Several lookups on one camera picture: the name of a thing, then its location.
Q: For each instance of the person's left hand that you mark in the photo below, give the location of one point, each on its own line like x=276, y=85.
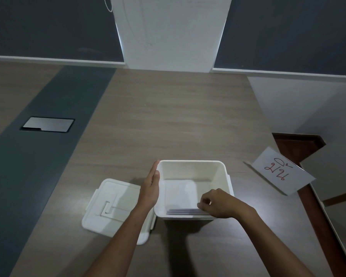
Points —
x=148, y=193

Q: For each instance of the person's right hand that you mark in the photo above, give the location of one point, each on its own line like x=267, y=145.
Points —
x=225, y=204

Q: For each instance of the person's right thumb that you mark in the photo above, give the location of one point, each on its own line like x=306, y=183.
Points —
x=203, y=208

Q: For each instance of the person's left thumb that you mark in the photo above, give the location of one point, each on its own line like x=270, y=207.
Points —
x=157, y=177

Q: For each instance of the stack of grey cards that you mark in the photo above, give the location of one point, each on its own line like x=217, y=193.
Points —
x=181, y=211

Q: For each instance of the white plastic storage box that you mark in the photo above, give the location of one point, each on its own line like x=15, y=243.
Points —
x=187, y=175

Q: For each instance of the person's left forearm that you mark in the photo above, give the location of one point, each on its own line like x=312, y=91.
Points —
x=118, y=242

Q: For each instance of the person's right forearm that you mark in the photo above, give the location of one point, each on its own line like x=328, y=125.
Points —
x=271, y=245

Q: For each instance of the white plastic box lid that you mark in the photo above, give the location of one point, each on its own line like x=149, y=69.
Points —
x=115, y=207

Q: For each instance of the white paper with red writing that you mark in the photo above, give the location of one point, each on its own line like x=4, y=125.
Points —
x=294, y=181

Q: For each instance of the grey metal table hatch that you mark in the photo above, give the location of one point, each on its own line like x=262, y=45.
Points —
x=47, y=124

